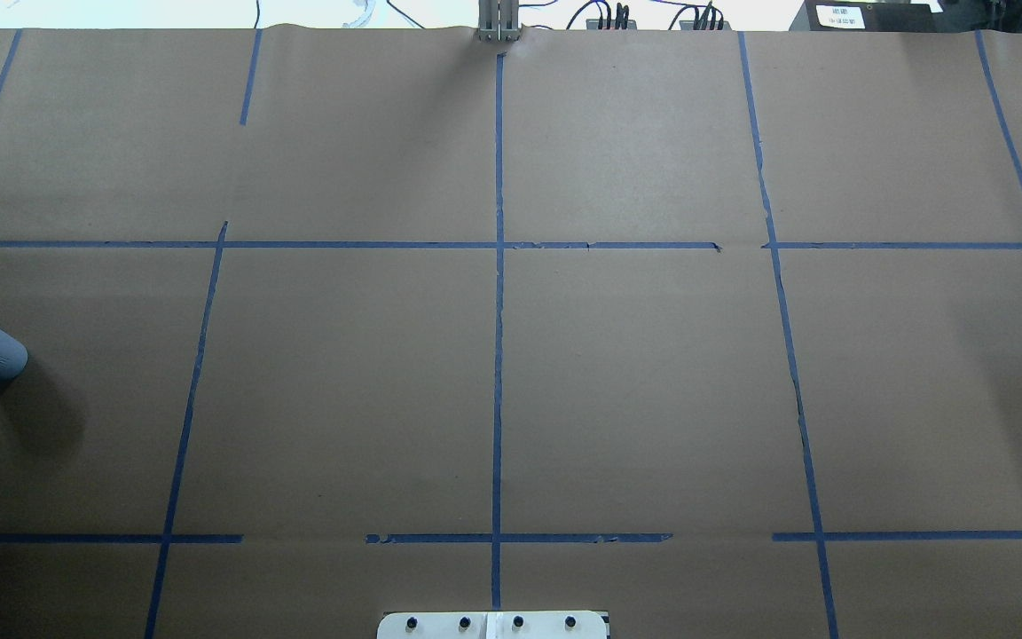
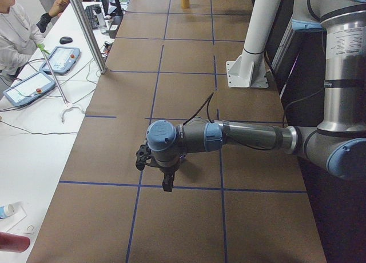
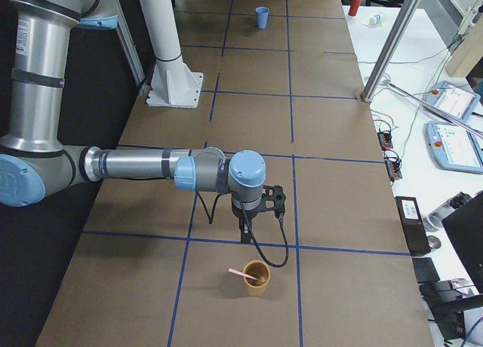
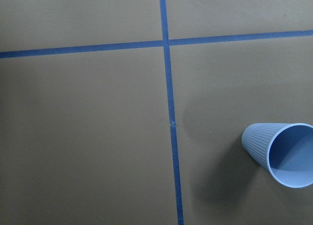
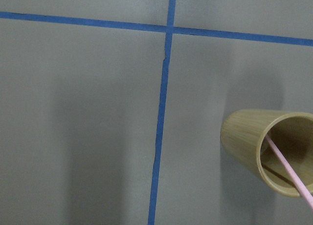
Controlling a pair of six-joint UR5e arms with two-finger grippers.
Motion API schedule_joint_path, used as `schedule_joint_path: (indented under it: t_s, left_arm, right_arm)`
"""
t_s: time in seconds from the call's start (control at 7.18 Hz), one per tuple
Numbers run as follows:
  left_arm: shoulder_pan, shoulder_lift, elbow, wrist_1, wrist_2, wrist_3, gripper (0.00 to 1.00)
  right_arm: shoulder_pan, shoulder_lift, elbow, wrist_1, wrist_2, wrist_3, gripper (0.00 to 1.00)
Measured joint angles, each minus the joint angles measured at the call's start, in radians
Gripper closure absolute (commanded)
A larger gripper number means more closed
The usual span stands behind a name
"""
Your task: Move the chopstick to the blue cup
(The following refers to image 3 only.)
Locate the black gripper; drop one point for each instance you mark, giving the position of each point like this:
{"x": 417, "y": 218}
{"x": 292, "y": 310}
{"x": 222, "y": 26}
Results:
{"x": 241, "y": 212}

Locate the pink chopstick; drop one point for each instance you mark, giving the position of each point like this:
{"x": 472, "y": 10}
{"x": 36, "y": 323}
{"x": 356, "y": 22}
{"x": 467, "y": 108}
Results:
{"x": 244, "y": 275}

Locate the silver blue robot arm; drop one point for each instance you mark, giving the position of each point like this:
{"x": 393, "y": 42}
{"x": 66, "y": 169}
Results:
{"x": 61, "y": 125}

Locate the yellow cup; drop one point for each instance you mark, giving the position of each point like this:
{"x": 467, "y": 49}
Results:
{"x": 261, "y": 273}

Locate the blue paper cup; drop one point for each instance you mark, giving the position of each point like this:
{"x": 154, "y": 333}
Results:
{"x": 262, "y": 16}

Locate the orange black connector board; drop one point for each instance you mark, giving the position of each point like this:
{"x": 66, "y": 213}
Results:
{"x": 385, "y": 140}

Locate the black rectangular box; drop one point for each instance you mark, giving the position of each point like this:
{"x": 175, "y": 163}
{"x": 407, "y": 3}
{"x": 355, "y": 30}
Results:
{"x": 412, "y": 225}

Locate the black monitor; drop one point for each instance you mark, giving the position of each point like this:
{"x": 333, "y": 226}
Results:
{"x": 464, "y": 229}

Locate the near teach pendant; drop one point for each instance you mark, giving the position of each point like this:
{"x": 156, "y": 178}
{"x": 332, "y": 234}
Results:
{"x": 454, "y": 148}

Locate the teach pendant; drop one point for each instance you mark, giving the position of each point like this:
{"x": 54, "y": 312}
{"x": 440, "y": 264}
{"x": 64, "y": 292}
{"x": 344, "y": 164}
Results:
{"x": 454, "y": 148}
{"x": 458, "y": 101}

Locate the far teach pendant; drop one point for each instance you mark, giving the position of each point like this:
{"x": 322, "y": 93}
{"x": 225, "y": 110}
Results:
{"x": 458, "y": 101}

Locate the white blue tube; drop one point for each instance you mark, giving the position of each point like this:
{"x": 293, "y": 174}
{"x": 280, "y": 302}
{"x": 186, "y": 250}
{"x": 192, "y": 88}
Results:
{"x": 376, "y": 20}

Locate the red cylinder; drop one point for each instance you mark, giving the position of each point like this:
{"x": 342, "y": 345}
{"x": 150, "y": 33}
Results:
{"x": 356, "y": 0}

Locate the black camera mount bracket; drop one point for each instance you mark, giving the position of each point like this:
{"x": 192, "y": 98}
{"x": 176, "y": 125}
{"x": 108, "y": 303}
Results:
{"x": 274, "y": 199}

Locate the white pedestal column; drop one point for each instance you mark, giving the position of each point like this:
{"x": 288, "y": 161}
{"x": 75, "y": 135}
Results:
{"x": 173, "y": 84}

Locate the aluminium frame post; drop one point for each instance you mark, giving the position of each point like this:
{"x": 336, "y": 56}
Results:
{"x": 397, "y": 31}

